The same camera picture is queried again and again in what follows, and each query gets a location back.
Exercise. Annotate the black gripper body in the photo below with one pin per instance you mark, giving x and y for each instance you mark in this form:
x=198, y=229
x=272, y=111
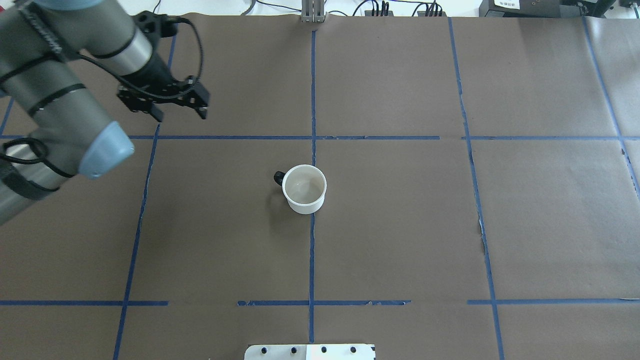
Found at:
x=156, y=69

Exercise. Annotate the brown paper table cover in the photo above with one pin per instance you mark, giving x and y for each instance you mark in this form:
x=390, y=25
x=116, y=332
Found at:
x=395, y=252

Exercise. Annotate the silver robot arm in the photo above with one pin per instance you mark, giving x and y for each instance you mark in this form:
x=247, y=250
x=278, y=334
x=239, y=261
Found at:
x=74, y=133

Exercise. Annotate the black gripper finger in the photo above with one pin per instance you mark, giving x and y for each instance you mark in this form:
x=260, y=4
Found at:
x=201, y=110
x=156, y=113

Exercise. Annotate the black power strip left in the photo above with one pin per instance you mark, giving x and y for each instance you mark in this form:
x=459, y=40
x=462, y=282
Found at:
x=379, y=9

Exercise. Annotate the white smiley face mug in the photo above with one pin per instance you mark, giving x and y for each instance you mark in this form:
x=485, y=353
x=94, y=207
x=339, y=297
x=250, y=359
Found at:
x=304, y=187

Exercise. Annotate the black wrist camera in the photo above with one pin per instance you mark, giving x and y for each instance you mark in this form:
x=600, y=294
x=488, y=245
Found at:
x=156, y=26

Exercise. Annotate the blue tape strip lengthwise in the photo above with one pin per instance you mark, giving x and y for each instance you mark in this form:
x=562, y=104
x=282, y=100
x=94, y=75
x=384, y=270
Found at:
x=126, y=302
x=476, y=192

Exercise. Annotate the black power strip right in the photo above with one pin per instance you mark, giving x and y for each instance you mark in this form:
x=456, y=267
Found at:
x=430, y=9

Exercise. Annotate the blue tape strip left lengthwise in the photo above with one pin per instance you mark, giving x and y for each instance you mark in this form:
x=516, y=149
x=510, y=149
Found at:
x=126, y=302

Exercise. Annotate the black box with label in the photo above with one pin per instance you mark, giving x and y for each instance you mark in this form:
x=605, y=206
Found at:
x=544, y=8

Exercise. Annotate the black power strip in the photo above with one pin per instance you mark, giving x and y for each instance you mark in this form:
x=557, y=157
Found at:
x=430, y=9
x=379, y=9

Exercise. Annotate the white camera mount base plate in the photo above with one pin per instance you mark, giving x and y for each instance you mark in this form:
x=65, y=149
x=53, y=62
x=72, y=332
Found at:
x=323, y=351

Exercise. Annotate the blue tape strip far crosswise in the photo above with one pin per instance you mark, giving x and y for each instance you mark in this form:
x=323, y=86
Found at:
x=299, y=138

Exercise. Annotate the grey aluminium frame post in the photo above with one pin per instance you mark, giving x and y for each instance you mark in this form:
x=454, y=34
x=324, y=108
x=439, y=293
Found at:
x=313, y=11

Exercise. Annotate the blue tape strip crosswise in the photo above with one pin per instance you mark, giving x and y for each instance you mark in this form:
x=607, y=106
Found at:
x=299, y=138
x=553, y=301

